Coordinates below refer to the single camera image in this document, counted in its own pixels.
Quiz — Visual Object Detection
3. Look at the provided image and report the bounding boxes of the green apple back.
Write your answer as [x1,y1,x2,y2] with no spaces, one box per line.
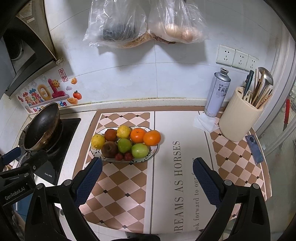
[117,138,132,154]

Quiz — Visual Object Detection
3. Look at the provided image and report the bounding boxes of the black frying pan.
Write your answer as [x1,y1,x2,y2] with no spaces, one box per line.
[16,102,61,163]

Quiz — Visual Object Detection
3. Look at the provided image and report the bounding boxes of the colourful wall sticker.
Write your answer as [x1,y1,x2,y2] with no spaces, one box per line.
[16,67,82,114]

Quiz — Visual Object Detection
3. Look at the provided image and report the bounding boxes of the green apple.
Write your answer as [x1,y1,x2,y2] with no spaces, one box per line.
[117,138,132,154]
[131,143,149,159]

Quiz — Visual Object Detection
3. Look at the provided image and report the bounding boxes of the small red fruit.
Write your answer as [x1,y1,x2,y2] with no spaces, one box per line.
[124,152,133,162]
[115,153,124,161]

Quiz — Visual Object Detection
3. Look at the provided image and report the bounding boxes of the small red fruit back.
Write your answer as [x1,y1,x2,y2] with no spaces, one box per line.
[124,152,133,162]

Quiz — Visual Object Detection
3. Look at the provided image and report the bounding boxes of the small red fruit front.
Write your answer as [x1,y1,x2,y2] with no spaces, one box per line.
[115,153,124,161]

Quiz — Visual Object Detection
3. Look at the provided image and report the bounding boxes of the oval floral ceramic plate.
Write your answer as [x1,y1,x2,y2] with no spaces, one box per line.
[90,126,160,163]

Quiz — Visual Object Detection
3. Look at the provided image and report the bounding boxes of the yellow pear back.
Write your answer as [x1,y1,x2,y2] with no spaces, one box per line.
[116,125,132,139]

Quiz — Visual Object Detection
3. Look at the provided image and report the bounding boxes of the white folded tissue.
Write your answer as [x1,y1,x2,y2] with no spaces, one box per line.
[193,113,219,133]

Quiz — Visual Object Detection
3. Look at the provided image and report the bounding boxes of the metal ladle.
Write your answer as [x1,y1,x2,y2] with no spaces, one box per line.
[258,67,273,97]

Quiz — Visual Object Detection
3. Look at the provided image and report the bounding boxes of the checkered printed counter mat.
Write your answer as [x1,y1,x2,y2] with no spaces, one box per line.
[74,109,272,234]

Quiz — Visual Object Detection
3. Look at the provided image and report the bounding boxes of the plastic bag with dark contents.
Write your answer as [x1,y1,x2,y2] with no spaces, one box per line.
[83,0,152,49]

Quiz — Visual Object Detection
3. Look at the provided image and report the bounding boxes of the silver gas canister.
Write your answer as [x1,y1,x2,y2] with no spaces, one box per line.
[204,68,231,118]

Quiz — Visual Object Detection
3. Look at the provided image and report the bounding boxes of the orange front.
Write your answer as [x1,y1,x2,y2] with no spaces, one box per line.
[130,128,147,144]

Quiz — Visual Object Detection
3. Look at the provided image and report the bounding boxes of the yellow pear front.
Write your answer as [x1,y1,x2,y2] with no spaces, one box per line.
[91,133,106,150]

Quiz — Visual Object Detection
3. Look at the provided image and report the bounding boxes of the wooden chopsticks bundle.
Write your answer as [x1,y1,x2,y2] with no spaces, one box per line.
[251,67,274,109]

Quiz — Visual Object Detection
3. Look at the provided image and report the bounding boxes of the blue smartphone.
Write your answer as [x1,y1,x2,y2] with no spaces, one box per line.
[245,135,264,165]

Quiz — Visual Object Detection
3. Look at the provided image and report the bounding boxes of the brown red round fruit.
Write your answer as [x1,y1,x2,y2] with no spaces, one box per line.
[104,128,117,142]

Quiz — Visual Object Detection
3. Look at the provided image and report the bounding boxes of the cream utensil holder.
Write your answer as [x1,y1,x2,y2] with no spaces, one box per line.
[219,87,263,142]

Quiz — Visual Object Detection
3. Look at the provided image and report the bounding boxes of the dark handled knife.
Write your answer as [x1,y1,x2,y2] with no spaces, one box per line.
[242,70,254,99]

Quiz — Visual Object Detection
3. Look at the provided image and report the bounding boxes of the dark red apple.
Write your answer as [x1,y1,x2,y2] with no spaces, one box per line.
[101,141,118,158]

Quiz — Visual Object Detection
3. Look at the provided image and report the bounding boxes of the green apple front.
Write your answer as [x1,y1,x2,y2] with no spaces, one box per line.
[131,143,149,159]

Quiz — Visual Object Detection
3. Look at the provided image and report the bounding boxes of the plastic bag with eggs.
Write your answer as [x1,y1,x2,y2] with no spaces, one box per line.
[147,1,208,44]

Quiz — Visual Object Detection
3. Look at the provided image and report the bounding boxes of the orange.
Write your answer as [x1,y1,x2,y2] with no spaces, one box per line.
[130,128,147,144]
[143,130,161,146]

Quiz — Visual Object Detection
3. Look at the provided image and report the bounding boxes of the yellow pear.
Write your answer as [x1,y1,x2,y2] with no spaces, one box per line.
[91,133,106,150]
[116,125,132,139]

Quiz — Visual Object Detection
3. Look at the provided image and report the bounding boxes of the orange back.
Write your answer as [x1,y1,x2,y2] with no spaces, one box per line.
[143,130,161,146]

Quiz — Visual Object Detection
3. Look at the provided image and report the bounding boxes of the white wall sockets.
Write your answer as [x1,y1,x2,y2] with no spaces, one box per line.
[216,44,259,71]

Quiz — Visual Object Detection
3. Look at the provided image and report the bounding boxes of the black gas stove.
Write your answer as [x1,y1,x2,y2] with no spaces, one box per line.
[35,118,81,185]

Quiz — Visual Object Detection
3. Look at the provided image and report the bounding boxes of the black range hood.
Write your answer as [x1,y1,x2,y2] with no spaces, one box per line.
[1,1,62,98]

